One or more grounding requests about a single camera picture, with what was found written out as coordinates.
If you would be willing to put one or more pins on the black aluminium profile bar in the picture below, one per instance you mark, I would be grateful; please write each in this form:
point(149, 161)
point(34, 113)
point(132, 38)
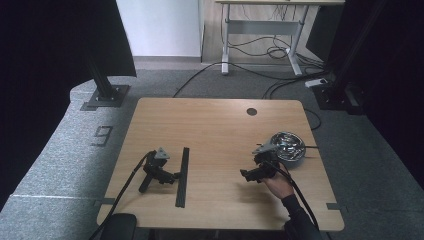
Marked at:
point(182, 176)

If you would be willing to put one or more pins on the white power strip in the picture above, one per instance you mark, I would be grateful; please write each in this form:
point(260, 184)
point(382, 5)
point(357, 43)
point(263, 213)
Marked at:
point(316, 82)

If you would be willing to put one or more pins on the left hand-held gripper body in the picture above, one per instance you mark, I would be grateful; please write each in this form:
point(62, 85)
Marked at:
point(156, 166)

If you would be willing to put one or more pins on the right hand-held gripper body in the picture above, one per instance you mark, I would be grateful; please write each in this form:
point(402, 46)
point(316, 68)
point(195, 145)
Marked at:
point(266, 165)

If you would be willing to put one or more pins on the black curtain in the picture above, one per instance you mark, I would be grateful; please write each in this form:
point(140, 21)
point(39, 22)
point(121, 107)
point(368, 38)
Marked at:
point(396, 83)
point(40, 66)

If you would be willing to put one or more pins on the black metal stand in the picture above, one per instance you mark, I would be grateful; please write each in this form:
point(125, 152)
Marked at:
point(340, 90)
point(106, 90)

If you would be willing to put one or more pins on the shiny metal bowl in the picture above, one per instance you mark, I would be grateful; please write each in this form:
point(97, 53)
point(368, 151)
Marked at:
point(290, 146)

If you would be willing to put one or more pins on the white frame desk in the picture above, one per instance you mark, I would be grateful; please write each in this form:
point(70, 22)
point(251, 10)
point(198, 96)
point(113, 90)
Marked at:
point(263, 27)

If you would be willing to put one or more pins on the person's right hand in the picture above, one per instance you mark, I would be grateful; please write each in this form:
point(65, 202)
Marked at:
point(279, 186)

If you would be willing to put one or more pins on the dark round table grommet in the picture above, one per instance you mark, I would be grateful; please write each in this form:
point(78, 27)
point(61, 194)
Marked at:
point(252, 111)

